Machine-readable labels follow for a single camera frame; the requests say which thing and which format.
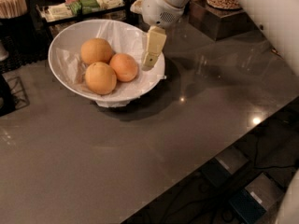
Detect white paper bowl liner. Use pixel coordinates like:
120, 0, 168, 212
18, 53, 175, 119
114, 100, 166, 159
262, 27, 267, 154
54, 20, 167, 108

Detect blue floor box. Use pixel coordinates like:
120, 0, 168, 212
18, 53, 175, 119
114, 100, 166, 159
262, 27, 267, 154
201, 147, 249, 188
228, 173, 283, 224

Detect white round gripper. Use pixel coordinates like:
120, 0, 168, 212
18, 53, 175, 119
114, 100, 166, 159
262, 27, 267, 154
130, 0, 184, 70

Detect black tea bag rack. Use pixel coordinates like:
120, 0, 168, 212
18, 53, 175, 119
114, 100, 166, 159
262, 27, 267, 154
36, 0, 133, 39

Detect far blue floor box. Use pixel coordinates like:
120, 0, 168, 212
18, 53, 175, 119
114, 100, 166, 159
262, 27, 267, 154
201, 147, 249, 188

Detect white tea bag packets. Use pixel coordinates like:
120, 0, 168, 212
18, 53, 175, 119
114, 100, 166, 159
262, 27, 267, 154
44, 4, 73, 21

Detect near blue floor box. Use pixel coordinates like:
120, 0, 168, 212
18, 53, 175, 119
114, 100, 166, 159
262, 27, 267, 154
228, 173, 283, 224

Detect black floor cables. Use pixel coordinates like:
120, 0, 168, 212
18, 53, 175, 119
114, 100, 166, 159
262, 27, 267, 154
146, 133, 299, 224

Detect black wire rack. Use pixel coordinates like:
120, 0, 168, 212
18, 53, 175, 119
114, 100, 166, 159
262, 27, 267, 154
0, 75, 30, 117

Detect green tea bag packets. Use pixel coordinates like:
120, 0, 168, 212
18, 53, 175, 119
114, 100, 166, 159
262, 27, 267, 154
69, 0, 100, 16

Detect dark metal box stand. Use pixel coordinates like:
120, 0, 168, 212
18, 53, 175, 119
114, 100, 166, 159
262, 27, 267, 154
189, 0, 256, 41

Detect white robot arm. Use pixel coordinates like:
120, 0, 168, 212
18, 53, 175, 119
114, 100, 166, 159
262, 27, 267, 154
131, 0, 299, 76

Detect orange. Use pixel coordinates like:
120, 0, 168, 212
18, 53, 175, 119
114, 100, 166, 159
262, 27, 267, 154
80, 38, 113, 64
85, 62, 117, 95
109, 53, 138, 82

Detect white bowl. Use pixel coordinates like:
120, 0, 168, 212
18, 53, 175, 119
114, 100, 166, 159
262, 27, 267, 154
47, 19, 166, 108

